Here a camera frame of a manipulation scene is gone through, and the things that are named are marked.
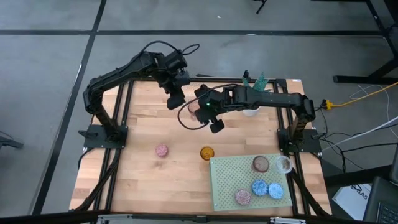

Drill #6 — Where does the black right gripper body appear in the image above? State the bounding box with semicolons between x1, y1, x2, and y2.
194;83;225;134

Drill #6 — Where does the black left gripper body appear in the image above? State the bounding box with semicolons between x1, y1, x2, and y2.
158;70;191;110

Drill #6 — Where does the amber glass candle holder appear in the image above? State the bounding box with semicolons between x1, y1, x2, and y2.
200;146;215;162

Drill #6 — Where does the pink patterned candle tin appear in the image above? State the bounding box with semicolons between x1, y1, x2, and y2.
155;144;169;158

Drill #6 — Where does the clear glass candle holder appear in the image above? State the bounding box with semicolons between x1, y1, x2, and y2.
275;155;294;175

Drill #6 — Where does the dark blue patterned candle tin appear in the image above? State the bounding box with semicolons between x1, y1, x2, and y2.
251;179;269;197

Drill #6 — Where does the purple patterned candle tin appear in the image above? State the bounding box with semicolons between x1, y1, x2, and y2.
234;188;252;206

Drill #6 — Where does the light blue patterned candle tin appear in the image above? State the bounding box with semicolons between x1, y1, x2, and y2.
267;182;285;200

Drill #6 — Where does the snake plant in white pot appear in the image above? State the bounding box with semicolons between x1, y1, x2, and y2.
241;70;271;118

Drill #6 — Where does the green perforated metal shelf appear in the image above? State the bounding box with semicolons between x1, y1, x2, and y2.
209;152;294;212

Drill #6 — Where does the black stand leg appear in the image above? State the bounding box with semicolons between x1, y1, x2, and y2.
253;0;268;15

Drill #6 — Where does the black desk foot bar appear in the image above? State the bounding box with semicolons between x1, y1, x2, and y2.
323;164;392;187

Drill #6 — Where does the white paper sheet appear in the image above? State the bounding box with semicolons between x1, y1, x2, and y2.
331;183;373;220

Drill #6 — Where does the grey chair base leg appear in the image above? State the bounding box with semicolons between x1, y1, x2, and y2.
0;130;24;150

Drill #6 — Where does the dark grey laptop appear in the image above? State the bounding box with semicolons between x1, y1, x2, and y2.
363;177;398;224

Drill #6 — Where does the black aluminium table frame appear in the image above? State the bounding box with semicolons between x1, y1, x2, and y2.
70;68;332;218

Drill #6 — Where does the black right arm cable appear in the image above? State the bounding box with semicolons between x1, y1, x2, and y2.
177;83;246;131

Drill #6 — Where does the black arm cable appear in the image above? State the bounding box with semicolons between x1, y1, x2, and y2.
177;83;246;131
141;40;200;56

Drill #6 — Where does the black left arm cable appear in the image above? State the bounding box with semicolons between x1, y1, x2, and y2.
141;40;200;56

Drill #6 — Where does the yellow extension cable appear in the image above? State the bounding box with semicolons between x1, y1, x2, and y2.
322;81;398;110

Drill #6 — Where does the black desk leg frame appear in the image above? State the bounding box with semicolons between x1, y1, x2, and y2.
310;0;398;85

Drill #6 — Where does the thick white cable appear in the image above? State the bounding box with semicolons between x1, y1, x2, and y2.
322;115;398;150

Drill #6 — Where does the black floor cable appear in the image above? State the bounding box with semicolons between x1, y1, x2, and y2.
323;141;398;155

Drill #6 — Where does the black overhead frame bar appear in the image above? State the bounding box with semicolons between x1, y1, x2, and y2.
0;210;398;224

